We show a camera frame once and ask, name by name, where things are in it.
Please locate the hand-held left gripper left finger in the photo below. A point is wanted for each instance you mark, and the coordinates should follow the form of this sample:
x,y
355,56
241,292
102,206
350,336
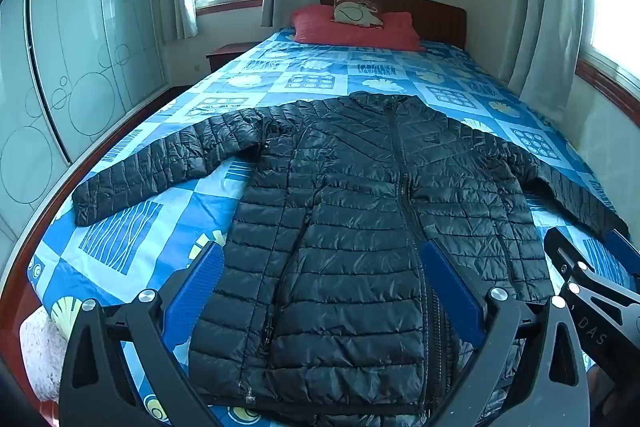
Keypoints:
x,y
201,277

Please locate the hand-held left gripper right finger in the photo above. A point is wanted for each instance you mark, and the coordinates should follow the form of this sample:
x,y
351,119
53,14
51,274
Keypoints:
x,y
450,287

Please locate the black puffer jacket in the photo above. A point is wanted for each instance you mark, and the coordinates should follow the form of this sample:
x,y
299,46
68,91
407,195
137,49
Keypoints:
x,y
350,207

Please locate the wooden headboard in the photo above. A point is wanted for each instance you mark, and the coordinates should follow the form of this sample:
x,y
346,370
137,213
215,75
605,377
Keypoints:
x,y
435,19

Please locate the frosted glass wardrobe doors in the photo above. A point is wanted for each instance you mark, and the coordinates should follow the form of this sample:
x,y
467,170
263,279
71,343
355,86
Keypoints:
x,y
90,32

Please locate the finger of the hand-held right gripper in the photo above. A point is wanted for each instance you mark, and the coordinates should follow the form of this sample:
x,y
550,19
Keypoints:
x,y
567,257
627,254

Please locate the blue patterned bed sheet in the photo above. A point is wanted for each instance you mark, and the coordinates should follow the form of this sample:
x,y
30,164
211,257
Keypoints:
x,y
350,67

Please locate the pale grey curtain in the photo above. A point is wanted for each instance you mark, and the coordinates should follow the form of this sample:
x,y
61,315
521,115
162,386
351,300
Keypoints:
x,y
545,7

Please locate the printed cream cushion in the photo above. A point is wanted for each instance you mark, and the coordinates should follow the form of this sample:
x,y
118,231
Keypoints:
x,y
356,13

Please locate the wooden nightstand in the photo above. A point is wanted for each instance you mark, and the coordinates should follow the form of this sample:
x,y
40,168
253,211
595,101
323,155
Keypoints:
x,y
227,54

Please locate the wooden bed frame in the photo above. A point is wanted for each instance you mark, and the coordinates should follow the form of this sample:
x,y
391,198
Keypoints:
x,y
75,167

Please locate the red pillow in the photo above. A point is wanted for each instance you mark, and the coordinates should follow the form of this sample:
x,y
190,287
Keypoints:
x,y
350,34

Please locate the white lace cloth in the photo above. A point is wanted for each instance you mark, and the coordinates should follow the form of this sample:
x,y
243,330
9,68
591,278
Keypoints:
x,y
42,357

